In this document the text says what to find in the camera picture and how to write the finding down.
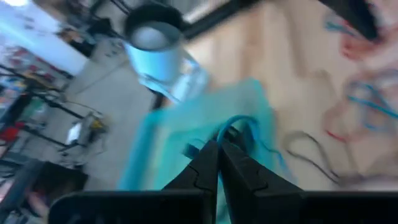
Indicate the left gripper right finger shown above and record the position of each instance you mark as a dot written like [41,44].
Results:
[245,180]

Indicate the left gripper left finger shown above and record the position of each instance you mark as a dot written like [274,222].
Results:
[202,174]

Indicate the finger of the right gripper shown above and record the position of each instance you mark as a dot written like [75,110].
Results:
[354,12]

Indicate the red rubber band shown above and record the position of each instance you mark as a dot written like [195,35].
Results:
[354,49]
[334,135]

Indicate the teal translucent plastic bin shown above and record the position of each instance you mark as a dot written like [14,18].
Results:
[186,130]

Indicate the thin black rubber band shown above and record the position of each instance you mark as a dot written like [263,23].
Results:
[298,133]

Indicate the white pillar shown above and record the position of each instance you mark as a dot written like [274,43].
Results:
[46,46]

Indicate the white dome security camera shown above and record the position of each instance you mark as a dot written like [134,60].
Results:
[155,62]

